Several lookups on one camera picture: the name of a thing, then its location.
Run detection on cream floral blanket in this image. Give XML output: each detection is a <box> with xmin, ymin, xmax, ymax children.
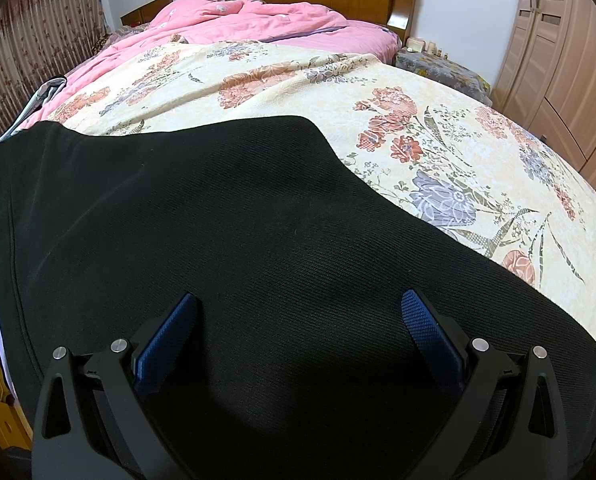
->
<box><xmin>43</xmin><ymin>40</ymin><xmax>596</xmax><ymax>361</ymax></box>

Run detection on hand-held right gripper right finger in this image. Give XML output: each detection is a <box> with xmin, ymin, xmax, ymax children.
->
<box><xmin>400</xmin><ymin>288</ymin><xmax>568</xmax><ymax>480</ymax></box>

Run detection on wooden nightstand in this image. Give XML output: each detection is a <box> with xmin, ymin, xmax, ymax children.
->
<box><xmin>120</xmin><ymin>0</ymin><xmax>173</xmax><ymax>27</ymax></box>

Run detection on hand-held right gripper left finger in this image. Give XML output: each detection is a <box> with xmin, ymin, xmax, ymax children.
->
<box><xmin>30</xmin><ymin>292</ymin><xmax>201</xmax><ymax>480</ymax></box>

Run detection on black pants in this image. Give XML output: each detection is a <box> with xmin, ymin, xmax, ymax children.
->
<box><xmin>0</xmin><ymin>116</ymin><xmax>596</xmax><ymax>480</ymax></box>

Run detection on grey white garment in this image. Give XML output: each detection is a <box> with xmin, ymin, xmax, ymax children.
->
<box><xmin>7</xmin><ymin>76</ymin><xmax>68</xmax><ymax>137</ymax></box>

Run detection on brown patterned curtain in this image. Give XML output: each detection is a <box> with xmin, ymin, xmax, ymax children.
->
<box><xmin>0</xmin><ymin>0</ymin><xmax>109</xmax><ymax>147</ymax></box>

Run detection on light wooden wardrobe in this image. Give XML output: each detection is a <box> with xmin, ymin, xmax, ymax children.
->
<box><xmin>490</xmin><ymin>0</ymin><xmax>596</xmax><ymax>196</ymax></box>

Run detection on pink quilt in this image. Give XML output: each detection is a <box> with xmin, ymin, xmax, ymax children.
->
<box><xmin>15</xmin><ymin>0</ymin><xmax>403</xmax><ymax>131</ymax></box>

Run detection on nightstand with grey floral cloth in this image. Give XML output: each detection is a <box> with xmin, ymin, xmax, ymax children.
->
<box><xmin>394</xmin><ymin>47</ymin><xmax>493</xmax><ymax>107</ymax></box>

